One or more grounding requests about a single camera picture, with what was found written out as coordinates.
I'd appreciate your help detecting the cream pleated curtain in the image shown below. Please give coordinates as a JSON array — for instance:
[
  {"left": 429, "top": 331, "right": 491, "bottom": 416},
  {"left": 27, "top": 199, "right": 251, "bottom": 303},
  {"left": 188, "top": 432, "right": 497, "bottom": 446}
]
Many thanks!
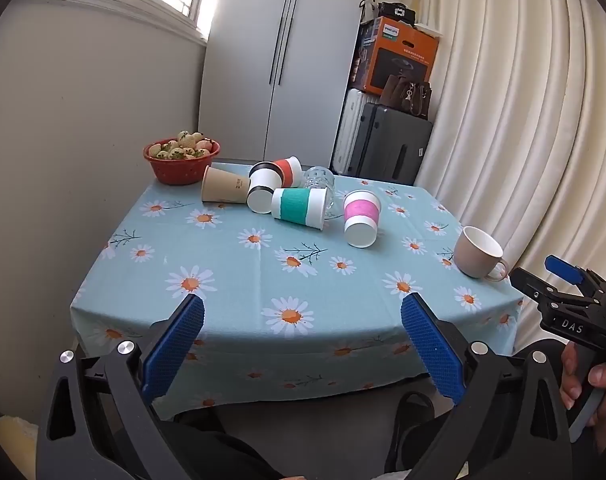
[{"left": 415, "top": 0, "right": 606, "bottom": 311}]

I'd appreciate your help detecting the white cup with orange band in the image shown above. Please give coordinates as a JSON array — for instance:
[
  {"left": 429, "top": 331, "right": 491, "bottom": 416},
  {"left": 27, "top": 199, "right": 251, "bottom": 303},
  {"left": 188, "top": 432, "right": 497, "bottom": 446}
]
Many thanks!
[{"left": 273, "top": 156, "right": 306, "bottom": 188}]

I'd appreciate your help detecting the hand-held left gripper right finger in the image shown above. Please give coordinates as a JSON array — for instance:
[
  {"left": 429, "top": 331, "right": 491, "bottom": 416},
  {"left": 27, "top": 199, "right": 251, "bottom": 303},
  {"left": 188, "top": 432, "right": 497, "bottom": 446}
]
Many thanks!
[{"left": 400, "top": 291, "right": 574, "bottom": 480}]

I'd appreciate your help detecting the person's right hand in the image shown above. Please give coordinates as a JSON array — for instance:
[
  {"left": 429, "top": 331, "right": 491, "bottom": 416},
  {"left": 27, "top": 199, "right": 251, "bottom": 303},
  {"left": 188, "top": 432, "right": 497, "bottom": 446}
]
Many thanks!
[{"left": 560, "top": 342, "right": 606, "bottom": 455}]

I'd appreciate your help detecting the white cup with teal band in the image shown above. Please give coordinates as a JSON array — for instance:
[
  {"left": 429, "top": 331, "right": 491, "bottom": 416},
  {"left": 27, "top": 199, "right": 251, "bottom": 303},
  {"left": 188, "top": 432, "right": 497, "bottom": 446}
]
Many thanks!
[{"left": 271, "top": 187, "right": 329, "bottom": 231}]

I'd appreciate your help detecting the red colander bowl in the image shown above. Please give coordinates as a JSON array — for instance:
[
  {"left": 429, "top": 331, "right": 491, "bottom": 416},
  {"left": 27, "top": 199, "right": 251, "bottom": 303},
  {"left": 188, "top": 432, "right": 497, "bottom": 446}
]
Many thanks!
[{"left": 143, "top": 139, "right": 221, "bottom": 186}]

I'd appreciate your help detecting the brown leather handbag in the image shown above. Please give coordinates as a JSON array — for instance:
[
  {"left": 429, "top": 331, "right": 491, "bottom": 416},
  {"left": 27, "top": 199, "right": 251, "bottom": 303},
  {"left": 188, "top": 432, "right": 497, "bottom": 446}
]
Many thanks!
[{"left": 380, "top": 74, "right": 432, "bottom": 120}]

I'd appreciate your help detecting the brown paper cup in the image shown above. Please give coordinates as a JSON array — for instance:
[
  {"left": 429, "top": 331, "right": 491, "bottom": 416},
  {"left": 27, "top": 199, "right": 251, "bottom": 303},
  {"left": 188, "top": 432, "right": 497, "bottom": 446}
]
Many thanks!
[{"left": 201, "top": 165, "right": 251, "bottom": 204}]

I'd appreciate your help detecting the black camera bag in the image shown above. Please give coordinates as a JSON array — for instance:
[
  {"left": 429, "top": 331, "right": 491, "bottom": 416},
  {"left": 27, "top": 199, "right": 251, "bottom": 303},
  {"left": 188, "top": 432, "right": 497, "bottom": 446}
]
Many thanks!
[{"left": 378, "top": 2, "right": 417, "bottom": 26}]

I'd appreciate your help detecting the pale yellow cloth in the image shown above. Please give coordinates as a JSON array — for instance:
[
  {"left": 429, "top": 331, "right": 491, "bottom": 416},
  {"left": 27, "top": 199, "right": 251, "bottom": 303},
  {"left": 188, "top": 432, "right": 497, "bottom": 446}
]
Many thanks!
[{"left": 0, "top": 415, "right": 39, "bottom": 480}]

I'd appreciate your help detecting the dark grey suitcase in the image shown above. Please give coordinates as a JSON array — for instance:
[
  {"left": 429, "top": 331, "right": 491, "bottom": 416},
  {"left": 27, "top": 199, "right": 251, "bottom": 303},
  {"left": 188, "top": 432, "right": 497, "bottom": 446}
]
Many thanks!
[{"left": 353, "top": 102, "right": 434, "bottom": 186}]

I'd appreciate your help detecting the pile of pale strawberries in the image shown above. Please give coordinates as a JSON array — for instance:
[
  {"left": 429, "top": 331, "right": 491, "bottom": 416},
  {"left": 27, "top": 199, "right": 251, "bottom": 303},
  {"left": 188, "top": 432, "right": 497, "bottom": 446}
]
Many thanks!
[{"left": 149, "top": 130, "right": 216, "bottom": 161}]

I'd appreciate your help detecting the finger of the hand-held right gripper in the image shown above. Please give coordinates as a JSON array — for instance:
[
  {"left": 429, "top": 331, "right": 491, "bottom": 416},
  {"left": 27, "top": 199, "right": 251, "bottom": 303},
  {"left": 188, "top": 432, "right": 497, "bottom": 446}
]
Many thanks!
[
  {"left": 544, "top": 255, "right": 604, "bottom": 293},
  {"left": 510, "top": 266, "right": 561, "bottom": 311}
]

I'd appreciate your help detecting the white cup with black band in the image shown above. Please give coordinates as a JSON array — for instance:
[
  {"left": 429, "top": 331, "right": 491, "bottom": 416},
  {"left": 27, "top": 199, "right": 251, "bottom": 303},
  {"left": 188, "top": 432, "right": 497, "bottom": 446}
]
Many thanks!
[{"left": 246, "top": 161, "right": 284, "bottom": 213}]

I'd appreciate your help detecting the silver suitcase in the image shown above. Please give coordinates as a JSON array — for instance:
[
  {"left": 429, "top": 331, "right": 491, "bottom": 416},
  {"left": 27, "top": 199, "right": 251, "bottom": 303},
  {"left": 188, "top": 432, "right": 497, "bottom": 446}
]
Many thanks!
[{"left": 331, "top": 88, "right": 370, "bottom": 173}]

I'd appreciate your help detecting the blue daisy print tablecloth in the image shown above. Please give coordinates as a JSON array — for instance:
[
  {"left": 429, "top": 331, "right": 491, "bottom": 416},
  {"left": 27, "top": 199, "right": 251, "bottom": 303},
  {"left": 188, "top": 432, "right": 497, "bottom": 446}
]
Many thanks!
[{"left": 69, "top": 161, "right": 526, "bottom": 421}]

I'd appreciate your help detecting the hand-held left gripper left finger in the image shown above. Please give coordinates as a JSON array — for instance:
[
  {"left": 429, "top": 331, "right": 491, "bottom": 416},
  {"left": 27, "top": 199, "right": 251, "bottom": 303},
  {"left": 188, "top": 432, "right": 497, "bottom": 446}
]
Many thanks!
[{"left": 36, "top": 293, "right": 206, "bottom": 480}]

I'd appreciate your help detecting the grey wardrobe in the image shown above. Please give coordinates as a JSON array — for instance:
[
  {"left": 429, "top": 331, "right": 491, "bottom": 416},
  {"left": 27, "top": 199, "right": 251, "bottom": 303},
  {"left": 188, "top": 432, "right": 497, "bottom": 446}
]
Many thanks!
[{"left": 198, "top": 0, "right": 373, "bottom": 163}]

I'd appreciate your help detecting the black wardrobe handle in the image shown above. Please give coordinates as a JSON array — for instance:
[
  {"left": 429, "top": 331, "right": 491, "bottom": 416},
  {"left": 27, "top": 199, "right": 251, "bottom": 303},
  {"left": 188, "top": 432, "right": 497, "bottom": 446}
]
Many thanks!
[
  {"left": 278, "top": 0, "right": 302, "bottom": 86},
  {"left": 269, "top": 0, "right": 290, "bottom": 86}
]

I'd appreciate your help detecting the clear glass mug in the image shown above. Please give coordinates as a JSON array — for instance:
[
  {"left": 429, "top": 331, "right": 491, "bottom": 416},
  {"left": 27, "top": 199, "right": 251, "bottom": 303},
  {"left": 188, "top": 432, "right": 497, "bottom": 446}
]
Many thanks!
[{"left": 303, "top": 165, "right": 336, "bottom": 211}]

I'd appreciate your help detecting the beige ceramic mug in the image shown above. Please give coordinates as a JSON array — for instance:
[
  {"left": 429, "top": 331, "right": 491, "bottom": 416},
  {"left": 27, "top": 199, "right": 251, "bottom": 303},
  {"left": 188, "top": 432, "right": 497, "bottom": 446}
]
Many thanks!
[{"left": 454, "top": 226, "right": 510, "bottom": 281}]

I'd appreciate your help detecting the orange and black cardboard box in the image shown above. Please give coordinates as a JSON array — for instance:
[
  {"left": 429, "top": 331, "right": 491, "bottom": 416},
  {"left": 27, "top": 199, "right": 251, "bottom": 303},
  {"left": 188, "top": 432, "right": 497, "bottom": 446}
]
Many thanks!
[{"left": 352, "top": 16, "right": 440, "bottom": 96}]

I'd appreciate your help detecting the white cup with pink band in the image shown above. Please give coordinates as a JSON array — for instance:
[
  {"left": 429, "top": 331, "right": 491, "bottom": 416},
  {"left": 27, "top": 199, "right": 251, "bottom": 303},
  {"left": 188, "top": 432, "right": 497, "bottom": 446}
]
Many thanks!
[{"left": 344, "top": 189, "right": 382, "bottom": 248}]

